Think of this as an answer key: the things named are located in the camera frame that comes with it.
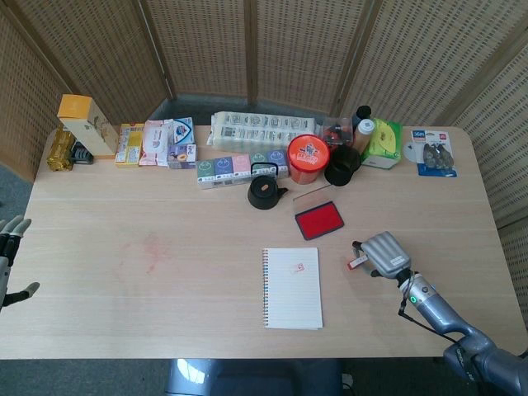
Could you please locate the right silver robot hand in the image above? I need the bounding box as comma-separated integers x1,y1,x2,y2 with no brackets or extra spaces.
350,231,413,278

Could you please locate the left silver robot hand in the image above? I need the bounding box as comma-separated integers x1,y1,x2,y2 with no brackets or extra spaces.
0,216,41,310

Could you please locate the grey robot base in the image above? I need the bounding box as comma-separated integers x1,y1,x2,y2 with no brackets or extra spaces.
163,357,344,396

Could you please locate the white spiral lined notebook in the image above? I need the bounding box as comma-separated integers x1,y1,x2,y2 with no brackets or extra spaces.
262,247,325,331

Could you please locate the red ink pad clear lid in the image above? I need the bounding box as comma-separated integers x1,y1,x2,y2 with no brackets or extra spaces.
291,185,346,242

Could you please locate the black mesh pen holder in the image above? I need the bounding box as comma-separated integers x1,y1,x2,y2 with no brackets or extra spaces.
323,144,362,188

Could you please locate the gold foil box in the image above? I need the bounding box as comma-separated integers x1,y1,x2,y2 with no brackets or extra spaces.
45,125,77,172

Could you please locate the blue hook blister pack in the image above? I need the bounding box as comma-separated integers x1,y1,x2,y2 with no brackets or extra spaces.
411,128,459,178

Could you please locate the brown bottle white cap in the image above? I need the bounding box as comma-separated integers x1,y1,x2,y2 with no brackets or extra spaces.
353,118,375,153

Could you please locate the orange lidded tub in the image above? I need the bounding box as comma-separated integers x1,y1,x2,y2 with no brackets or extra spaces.
287,134,332,186

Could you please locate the clear plastic box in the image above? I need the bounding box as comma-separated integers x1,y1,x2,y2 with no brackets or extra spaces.
320,116,355,148

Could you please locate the black teapot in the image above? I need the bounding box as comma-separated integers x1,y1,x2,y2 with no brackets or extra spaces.
247,162,289,211

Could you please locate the tall cream orange box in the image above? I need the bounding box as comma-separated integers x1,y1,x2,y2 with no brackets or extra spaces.
56,93,120,160

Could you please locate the black bottle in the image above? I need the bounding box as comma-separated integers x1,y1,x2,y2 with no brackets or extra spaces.
351,105,373,129

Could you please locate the yellow flat box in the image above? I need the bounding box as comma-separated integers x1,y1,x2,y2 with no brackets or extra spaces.
114,122,146,168

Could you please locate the pink wet wipes pack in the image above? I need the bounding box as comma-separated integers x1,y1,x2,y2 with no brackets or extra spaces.
138,119,175,167

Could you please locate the multicolour pocket tissue pack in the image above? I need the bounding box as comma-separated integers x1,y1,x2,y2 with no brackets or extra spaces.
196,148,290,191

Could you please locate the large wrapped tissue pack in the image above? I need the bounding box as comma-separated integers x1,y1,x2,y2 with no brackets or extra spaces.
207,111,318,153

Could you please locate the purple small box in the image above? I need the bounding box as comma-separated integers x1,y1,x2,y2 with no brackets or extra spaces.
167,143,198,171

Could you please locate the blue white small box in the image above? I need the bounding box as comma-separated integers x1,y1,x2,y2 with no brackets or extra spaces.
171,116,196,146

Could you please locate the woven folding screen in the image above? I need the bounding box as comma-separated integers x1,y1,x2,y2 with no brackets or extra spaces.
0,0,528,331

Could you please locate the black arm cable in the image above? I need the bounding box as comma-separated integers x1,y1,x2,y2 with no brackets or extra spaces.
397,270,461,343

